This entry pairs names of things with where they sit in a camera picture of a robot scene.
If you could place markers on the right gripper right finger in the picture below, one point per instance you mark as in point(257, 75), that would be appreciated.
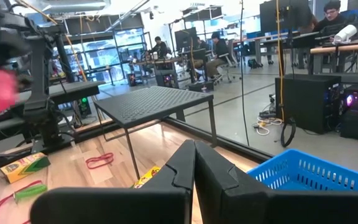
point(259, 208)

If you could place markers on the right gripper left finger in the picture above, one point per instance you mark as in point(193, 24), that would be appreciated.
point(120, 208)

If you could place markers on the yellow green crayon box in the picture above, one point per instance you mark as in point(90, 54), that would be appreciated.
point(146, 178)
point(20, 168)

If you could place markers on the blue plastic basket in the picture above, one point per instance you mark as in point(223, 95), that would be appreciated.
point(306, 174)

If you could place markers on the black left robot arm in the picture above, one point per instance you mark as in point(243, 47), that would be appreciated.
point(39, 93)

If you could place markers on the black side desk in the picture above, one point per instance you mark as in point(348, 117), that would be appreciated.
point(73, 91)

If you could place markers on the office chair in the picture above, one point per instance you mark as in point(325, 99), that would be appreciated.
point(227, 67)

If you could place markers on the wooden desk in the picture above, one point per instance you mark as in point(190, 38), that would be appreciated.
point(343, 48)

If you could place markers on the red rubber band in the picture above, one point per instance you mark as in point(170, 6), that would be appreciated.
point(26, 187)
point(87, 161)

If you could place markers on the computer tower green light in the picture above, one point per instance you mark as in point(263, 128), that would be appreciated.
point(84, 107)

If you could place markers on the black perforated metal shelf riser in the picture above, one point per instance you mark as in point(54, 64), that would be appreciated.
point(154, 104)

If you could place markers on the black computer tower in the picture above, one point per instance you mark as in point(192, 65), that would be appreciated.
point(306, 102)

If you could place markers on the person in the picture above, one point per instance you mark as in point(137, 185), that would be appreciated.
point(332, 15)
point(219, 56)
point(160, 48)
point(202, 43)

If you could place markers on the black computer monitor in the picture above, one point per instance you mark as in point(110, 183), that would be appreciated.
point(286, 15)
point(185, 39)

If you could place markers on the white cylinder device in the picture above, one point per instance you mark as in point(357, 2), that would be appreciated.
point(345, 32)

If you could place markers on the black aluminium rig frame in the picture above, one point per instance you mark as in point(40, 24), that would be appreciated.
point(235, 144)

